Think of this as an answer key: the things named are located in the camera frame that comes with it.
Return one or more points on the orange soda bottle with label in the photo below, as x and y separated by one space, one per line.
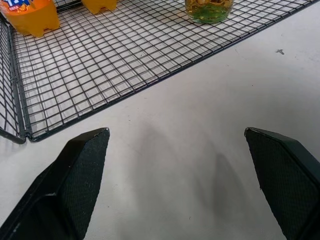
32 17

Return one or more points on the glass jar with green pickles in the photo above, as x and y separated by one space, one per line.
208 10

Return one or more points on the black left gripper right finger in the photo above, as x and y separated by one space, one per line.
287 180

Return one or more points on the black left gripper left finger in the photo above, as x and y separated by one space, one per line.
75 180

